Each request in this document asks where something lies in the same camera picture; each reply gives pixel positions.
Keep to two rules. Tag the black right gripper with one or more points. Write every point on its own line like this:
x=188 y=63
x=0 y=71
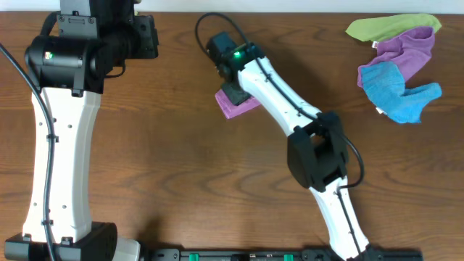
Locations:
x=235 y=95

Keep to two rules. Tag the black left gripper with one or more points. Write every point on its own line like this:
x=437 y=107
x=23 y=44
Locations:
x=146 y=37

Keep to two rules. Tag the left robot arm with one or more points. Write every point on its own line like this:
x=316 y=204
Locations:
x=66 y=66

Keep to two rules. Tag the purple cloth in pile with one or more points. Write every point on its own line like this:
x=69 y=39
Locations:
x=409 y=51

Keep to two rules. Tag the green cloth in pile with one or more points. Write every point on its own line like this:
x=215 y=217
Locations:
x=384 y=28

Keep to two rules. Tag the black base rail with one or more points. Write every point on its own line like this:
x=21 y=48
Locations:
x=311 y=254

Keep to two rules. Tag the blue cloth in pile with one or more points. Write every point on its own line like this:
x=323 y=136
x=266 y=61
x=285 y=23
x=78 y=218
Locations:
x=385 y=87

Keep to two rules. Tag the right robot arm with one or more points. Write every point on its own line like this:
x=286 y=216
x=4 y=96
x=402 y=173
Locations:
x=317 y=149

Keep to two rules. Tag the purple microfiber cloth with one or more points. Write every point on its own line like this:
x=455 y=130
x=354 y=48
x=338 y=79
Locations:
x=229 y=110

